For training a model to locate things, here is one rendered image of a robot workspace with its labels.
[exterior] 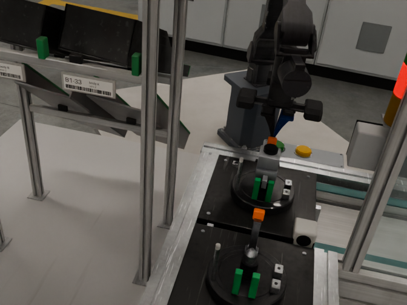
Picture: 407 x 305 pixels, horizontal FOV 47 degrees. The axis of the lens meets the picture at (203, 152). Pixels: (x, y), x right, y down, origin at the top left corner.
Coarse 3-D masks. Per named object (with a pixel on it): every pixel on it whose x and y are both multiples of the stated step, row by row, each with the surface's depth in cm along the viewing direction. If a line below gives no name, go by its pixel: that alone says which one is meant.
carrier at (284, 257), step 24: (192, 240) 89; (216, 240) 90; (240, 240) 91; (264, 240) 91; (192, 264) 84; (216, 264) 77; (240, 264) 80; (264, 264) 83; (288, 264) 86; (312, 264) 87; (192, 288) 80; (216, 288) 78; (240, 288) 78; (264, 288) 79; (288, 288) 82; (312, 288) 82
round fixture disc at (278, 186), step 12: (240, 180) 103; (252, 180) 103; (276, 180) 104; (240, 192) 100; (252, 192) 100; (264, 192) 100; (276, 192) 101; (240, 204) 99; (252, 204) 97; (264, 204) 97; (276, 204) 97; (288, 204) 98
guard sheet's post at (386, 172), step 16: (400, 112) 69; (400, 128) 70; (400, 144) 72; (384, 160) 74; (400, 160) 73; (384, 176) 75; (368, 192) 80; (384, 192) 77; (368, 208) 79; (384, 208) 78; (368, 224) 82; (352, 240) 84; (368, 240) 83; (352, 256) 86
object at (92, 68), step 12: (0, 48) 72; (12, 60) 72; (24, 60) 72; (36, 60) 71; (48, 60) 71; (60, 60) 71; (84, 72) 71; (96, 72) 70; (108, 72) 70; (120, 72) 69; (168, 84) 88
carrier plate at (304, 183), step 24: (216, 168) 109; (288, 168) 112; (216, 192) 102; (312, 192) 105; (216, 216) 96; (240, 216) 96; (264, 216) 97; (288, 216) 98; (312, 216) 98; (288, 240) 93
